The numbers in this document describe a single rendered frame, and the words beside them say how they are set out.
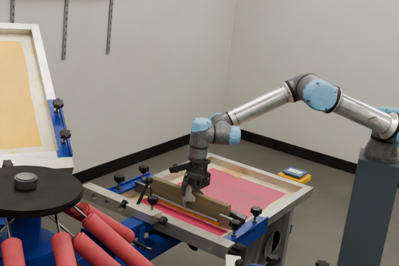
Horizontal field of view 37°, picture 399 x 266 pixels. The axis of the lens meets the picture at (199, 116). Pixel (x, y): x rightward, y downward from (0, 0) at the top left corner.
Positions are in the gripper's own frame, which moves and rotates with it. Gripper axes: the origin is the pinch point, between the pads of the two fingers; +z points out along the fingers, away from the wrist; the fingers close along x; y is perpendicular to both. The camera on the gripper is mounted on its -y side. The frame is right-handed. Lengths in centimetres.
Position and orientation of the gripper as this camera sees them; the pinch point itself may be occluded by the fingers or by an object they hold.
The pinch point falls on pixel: (187, 201)
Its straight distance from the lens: 242.2
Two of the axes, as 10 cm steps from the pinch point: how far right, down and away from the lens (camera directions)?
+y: 8.2, 2.5, -5.1
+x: 5.5, -1.7, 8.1
